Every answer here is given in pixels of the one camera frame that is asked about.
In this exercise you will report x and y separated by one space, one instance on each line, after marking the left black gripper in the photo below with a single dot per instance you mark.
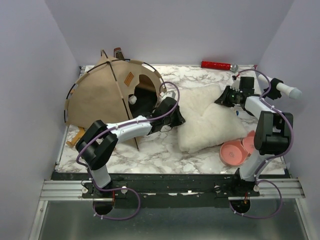
179 119

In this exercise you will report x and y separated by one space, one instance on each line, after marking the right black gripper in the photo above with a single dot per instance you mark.
222 99

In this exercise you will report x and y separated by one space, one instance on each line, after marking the white fluffy pillow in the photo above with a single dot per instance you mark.
207 124

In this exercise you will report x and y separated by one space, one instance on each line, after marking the tan pet tent fabric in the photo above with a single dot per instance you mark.
110 95

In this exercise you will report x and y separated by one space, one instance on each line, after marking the wooden stand frame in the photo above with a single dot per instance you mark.
72 142

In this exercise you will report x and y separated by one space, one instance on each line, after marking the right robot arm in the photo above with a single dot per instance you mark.
274 134

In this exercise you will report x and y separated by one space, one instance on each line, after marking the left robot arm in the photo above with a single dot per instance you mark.
99 141

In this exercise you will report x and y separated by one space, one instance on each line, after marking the pink cat-ear pet bowl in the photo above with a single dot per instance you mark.
232 153

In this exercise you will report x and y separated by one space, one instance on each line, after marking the red glitter toy microphone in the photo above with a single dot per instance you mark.
219 66

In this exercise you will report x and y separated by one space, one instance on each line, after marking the brown wooden metronome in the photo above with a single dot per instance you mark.
118 53

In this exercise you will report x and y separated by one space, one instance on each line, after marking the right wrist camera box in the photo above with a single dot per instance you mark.
236 82

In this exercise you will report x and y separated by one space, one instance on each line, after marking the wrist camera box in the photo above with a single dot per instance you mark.
168 94
236 82

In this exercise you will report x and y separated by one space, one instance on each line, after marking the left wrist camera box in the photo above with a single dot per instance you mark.
168 94

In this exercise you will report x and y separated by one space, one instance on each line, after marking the white microphone on mount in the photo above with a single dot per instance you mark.
277 88

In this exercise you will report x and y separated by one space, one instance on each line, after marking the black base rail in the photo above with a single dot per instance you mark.
170 190

